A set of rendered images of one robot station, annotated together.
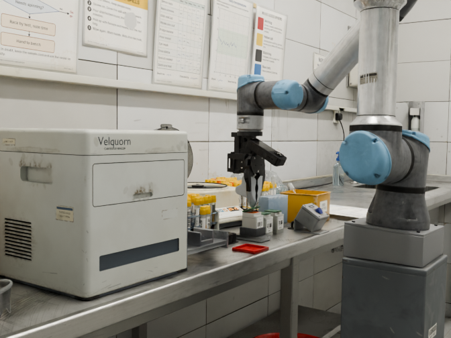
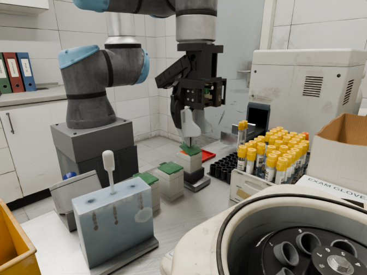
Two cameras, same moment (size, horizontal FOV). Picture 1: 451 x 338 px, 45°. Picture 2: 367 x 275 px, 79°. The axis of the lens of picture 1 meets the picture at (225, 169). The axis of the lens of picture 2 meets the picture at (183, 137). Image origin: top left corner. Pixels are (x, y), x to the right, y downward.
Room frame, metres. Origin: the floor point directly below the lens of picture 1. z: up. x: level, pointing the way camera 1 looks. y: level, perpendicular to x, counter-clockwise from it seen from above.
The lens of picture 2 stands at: (1.98, -0.01, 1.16)
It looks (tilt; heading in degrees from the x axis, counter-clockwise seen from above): 20 degrees down; 190
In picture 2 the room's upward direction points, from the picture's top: straight up
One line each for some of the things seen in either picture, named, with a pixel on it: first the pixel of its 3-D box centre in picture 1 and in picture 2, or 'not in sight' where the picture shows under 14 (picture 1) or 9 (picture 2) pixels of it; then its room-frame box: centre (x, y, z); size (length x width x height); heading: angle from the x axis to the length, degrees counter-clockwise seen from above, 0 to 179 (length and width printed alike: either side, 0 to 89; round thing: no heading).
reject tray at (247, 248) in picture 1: (250, 248); (199, 155); (1.38, -0.07, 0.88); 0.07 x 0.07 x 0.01; 55
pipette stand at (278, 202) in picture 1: (273, 211); (116, 221); (1.73, -0.15, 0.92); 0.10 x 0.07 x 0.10; 137
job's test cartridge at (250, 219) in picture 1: (252, 223); (189, 163); (1.52, -0.08, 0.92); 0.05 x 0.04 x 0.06; 56
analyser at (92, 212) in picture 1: (98, 201); (301, 95); (1.14, 0.26, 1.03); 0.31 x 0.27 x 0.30; 145
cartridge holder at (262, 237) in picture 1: (252, 233); (188, 173); (1.52, -0.08, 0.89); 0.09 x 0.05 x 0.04; 56
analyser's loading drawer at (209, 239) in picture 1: (190, 241); (246, 130); (1.24, 0.08, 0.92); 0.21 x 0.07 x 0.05; 145
